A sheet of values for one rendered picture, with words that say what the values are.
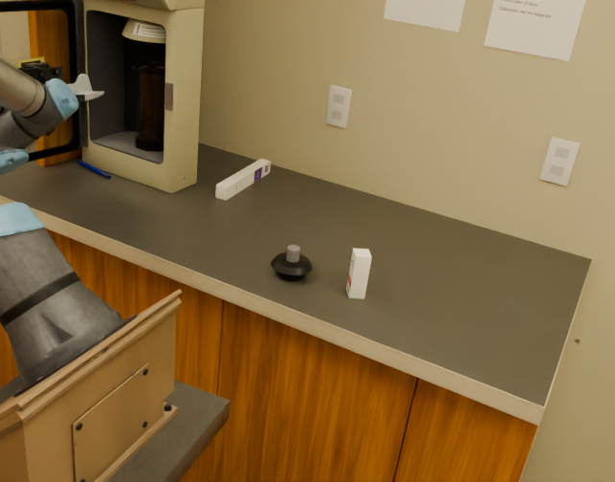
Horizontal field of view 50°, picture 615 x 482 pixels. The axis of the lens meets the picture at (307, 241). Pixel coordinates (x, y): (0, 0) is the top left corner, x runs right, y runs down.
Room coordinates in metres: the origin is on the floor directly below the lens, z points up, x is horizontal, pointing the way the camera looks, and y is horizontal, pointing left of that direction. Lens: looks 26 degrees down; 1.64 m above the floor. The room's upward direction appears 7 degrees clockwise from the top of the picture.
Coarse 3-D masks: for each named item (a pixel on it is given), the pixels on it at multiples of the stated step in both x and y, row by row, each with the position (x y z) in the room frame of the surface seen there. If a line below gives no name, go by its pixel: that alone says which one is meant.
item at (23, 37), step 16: (16, 0) 1.60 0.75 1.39; (32, 0) 1.63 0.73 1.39; (0, 16) 1.56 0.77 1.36; (16, 16) 1.59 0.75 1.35; (32, 16) 1.63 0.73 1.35; (48, 16) 1.67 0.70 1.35; (64, 16) 1.71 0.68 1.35; (0, 32) 1.55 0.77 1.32; (16, 32) 1.59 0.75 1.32; (32, 32) 1.63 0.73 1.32; (48, 32) 1.67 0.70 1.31; (64, 32) 1.71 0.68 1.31; (0, 48) 1.55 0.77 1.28; (16, 48) 1.59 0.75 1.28; (32, 48) 1.62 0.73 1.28; (48, 48) 1.66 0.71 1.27; (64, 48) 1.70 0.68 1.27; (16, 64) 1.59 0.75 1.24; (64, 64) 1.70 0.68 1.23; (64, 80) 1.70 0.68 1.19; (64, 128) 1.69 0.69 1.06; (32, 144) 1.61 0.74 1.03; (48, 144) 1.65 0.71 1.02
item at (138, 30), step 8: (128, 24) 1.73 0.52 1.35; (136, 24) 1.71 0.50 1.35; (144, 24) 1.70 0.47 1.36; (152, 24) 1.70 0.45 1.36; (128, 32) 1.71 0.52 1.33; (136, 32) 1.70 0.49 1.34; (144, 32) 1.69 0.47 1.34; (152, 32) 1.69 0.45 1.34; (160, 32) 1.70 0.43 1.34; (144, 40) 1.68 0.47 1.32; (152, 40) 1.69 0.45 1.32; (160, 40) 1.69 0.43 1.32
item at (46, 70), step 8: (24, 64) 1.42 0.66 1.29; (32, 64) 1.44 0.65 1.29; (40, 64) 1.45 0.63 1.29; (48, 64) 1.46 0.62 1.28; (24, 72) 1.37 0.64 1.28; (32, 72) 1.39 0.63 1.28; (40, 72) 1.42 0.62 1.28; (48, 72) 1.41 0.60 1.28; (56, 72) 1.45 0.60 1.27; (40, 80) 1.40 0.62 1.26; (48, 80) 1.41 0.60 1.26
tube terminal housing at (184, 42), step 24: (96, 0) 1.73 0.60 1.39; (192, 0) 1.68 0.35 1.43; (168, 24) 1.63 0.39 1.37; (192, 24) 1.68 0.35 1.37; (168, 48) 1.63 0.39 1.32; (192, 48) 1.68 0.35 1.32; (168, 72) 1.63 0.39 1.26; (192, 72) 1.69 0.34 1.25; (192, 96) 1.69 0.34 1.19; (168, 120) 1.63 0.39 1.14; (192, 120) 1.70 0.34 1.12; (96, 144) 1.73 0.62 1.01; (168, 144) 1.63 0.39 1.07; (192, 144) 1.70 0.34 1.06; (120, 168) 1.70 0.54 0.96; (144, 168) 1.66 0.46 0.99; (168, 168) 1.63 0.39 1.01; (192, 168) 1.70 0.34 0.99
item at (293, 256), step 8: (288, 248) 1.26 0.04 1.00; (296, 248) 1.26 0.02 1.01; (280, 256) 1.27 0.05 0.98; (288, 256) 1.26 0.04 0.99; (296, 256) 1.25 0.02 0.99; (304, 256) 1.29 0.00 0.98; (272, 264) 1.25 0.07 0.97; (280, 264) 1.24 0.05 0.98; (288, 264) 1.24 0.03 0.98; (296, 264) 1.25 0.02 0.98; (304, 264) 1.25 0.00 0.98; (280, 272) 1.23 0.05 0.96; (288, 272) 1.22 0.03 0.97; (296, 272) 1.23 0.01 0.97; (304, 272) 1.23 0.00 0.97; (296, 280) 1.24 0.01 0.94
